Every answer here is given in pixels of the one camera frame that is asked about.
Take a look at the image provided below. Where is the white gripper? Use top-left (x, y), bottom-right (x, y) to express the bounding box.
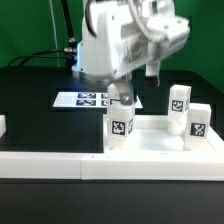
top-left (81, 0), bottom-right (190, 105)

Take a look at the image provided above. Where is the white square tabletop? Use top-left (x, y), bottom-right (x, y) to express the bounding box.
top-left (103, 115), bottom-right (224, 156)

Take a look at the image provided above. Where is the white sheet with tags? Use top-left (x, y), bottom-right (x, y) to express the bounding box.
top-left (52, 91), bottom-right (143, 109)

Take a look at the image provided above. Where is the white U-shaped fence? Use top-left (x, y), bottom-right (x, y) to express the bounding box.
top-left (0, 114), bottom-right (224, 181)

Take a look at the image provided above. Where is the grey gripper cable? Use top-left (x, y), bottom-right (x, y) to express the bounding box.
top-left (128, 0), bottom-right (168, 43)

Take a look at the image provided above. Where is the black cable bundle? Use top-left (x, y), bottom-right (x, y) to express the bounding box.
top-left (7, 0), bottom-right (78, 67)

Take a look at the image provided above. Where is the white thin cable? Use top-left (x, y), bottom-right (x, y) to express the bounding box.
top-left (48, 0), bottom-right (62, 68)

